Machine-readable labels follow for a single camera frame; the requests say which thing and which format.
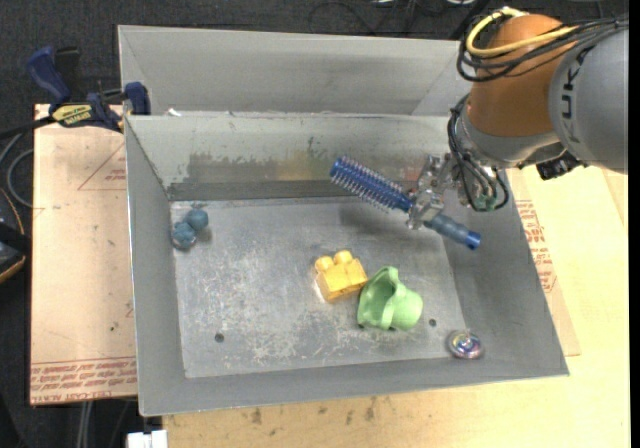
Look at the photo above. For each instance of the yellow toy brick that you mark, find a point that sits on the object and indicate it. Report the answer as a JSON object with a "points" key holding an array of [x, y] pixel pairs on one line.
{"points": [[340, 278]]}

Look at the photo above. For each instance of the black cylinder on white bracket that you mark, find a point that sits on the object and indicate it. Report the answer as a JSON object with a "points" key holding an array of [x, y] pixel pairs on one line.
{"points": [[554, 167]]}

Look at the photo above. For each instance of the blue toy animal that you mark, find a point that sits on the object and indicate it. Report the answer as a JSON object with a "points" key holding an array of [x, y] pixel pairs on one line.
{"points": [[189, 228]]}

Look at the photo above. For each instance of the blue round hair brush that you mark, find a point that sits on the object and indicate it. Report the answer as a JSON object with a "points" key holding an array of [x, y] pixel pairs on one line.
{"points": [[370, 183]]}

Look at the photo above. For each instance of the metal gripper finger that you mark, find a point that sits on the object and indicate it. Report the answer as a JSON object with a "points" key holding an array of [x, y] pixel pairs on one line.
{"points": [[429, 203], [417, 223]]}

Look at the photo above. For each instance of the grey metal bin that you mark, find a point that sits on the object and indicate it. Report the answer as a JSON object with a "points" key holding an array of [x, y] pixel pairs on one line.
{"points": [[260, 296]]}

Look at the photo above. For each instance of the brown cardboard board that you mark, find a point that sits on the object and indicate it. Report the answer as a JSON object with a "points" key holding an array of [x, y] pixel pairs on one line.
{"points": [[80, 256]]}

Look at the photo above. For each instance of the green soft cup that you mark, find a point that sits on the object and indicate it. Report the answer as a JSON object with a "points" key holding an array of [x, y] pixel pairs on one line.
{"points": [[392, 303]]}

